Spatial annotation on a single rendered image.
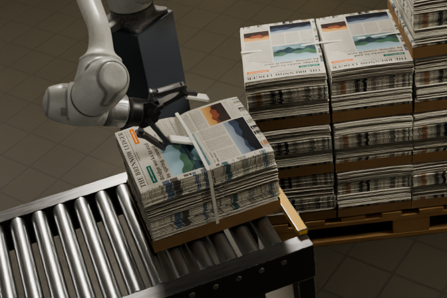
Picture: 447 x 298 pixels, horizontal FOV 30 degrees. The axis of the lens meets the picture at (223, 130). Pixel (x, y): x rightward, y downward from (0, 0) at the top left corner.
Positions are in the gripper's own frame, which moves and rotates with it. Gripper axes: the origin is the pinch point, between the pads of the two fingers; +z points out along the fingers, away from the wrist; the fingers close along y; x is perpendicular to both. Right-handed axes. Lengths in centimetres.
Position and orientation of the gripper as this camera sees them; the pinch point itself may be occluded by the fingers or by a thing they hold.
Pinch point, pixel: (196, 119)
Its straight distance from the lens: 224.3
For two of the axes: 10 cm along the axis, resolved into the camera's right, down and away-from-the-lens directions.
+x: 3.4, 5.3, -7.8
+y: -3.2, 8.4, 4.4
